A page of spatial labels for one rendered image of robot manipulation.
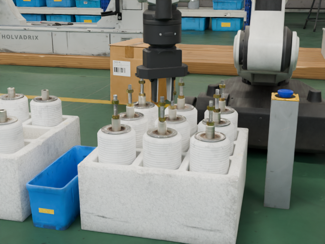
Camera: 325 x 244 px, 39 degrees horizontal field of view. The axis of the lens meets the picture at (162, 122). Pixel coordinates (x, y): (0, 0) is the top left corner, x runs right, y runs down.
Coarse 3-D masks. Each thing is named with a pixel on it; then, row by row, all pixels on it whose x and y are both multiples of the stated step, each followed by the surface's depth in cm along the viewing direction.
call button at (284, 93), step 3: (279, 90) 121; (282, 90) 121; (285, 90) 121; (288, 90) 121; (291, 90) 121; (279, 93) 120; (282, 93) 119; (285, 93) 119; (288, 93) 119; (291, 93) 119; (282, 96) 120; (285, 96) 119; (288, 96) 120
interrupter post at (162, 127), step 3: (159, 123) 110; (162, 123) 110; (165, 123) 110; (159, 126) 110; (162, 126) 110; (165, 126) 110; (159, 129) 110; (162, 129) 110; (165, 129) 110; (159, 132) 111; (162, 132) 110; (165, 132) 111
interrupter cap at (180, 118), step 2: (164, 116) 124; (166, 116) 124; (178, 116) 124; (180, 116) 124; (182, 116) 124; (158, 118) 123; (166, 118) 123; (178, 118) 123; (180, 118) 123; (182, 118) 122; (184, 118) 123; (166, 120) 121; (168, 120) 122; (176, 120) 122; (178, 120) 121; (180, 120) 121; (182, 120) 121; (184, 120) 121; (168, 122) 119; (170, 122) 119; (172, 122) 119; (174, 122) 119; (176, 122) 119; (178, 122) 119; (180, 122) 119
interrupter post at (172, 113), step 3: (168, 111) 121; (171, 111) 121; (174, 111) 121; (168, 114) 122; (171, 114) 121; (174, 114) 121; (168, 117) 122; (171, 117) 121; (174, 117) 121; (171, 120) 121; (174, 120) 122
